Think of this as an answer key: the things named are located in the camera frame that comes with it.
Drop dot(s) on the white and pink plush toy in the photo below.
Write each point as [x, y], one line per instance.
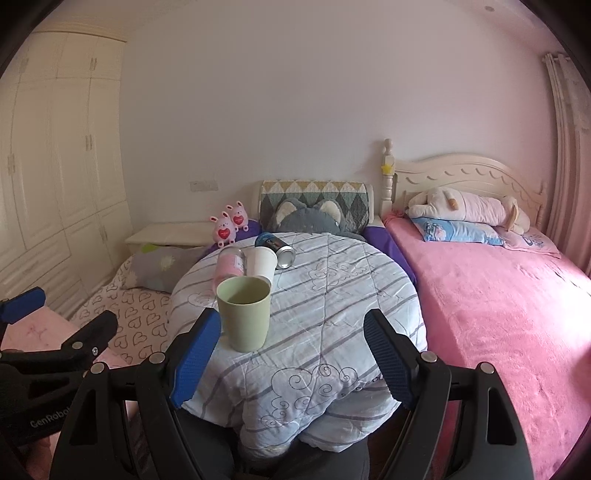
[471, 205]

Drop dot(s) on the cream wardrobe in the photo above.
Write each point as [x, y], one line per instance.
[55, 161]

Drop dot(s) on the grey flower pillow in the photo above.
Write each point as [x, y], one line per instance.
[161, 267]

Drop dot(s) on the yellow star ornament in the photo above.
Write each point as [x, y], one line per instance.
[387, 168]

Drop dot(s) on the heart print sheet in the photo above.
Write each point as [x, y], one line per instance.
[138, 318]

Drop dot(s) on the light blue striped quilt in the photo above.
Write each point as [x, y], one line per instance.
[314, 323]

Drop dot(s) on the diamond pattern quilted cushion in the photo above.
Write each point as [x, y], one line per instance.
[355, 203]

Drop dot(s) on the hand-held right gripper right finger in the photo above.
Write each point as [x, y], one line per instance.
[388, 364]

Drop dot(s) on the blue printed pillow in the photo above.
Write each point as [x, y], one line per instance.
[452, 230]

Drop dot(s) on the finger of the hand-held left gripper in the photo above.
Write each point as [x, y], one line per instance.
[21, 307]
[92, 332]

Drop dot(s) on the white nightstand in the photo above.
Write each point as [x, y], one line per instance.
[171, 233]

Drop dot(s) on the blue metal can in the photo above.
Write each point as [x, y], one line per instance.
[272, 242]

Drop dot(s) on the pink glass cup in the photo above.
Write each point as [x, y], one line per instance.
[228, 267]

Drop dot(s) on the pink bed with headboard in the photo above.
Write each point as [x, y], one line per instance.
[485, 314]

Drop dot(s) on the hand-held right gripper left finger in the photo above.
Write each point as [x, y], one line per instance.
[197, 362]

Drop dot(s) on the grey cat cushion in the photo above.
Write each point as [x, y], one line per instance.
[304, 219]

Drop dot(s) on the green cup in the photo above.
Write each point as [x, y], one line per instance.
[244, 318]

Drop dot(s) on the pink bunny toy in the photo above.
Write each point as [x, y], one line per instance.
[224, 230]
[239, 219]

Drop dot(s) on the white cup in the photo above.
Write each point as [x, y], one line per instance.
[261, 264]

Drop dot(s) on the cream curtain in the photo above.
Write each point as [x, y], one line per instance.
[572, 184]

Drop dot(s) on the pink printed pillow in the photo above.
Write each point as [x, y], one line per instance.
[531, 241]

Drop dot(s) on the pink cloth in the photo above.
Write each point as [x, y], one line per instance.
[39, 333]

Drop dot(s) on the cream bed headboard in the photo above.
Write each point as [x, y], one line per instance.
[461, 175]

